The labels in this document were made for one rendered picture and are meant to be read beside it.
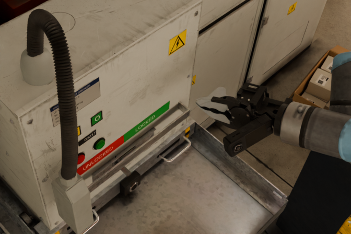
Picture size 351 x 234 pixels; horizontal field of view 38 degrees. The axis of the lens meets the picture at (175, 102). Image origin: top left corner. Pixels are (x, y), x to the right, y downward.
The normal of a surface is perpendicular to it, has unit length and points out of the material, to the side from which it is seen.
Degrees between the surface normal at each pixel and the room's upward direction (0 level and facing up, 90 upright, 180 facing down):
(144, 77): 90
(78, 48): 0
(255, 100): 15
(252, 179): 90
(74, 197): 61
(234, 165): 90
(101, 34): 0
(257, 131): 77
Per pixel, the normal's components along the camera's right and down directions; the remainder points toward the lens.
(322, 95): -0.51, 0.65
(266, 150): 0.06, -0.63
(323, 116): -0.17, -0.72
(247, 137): 0.49, 0.54
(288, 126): -0.50, 0.08
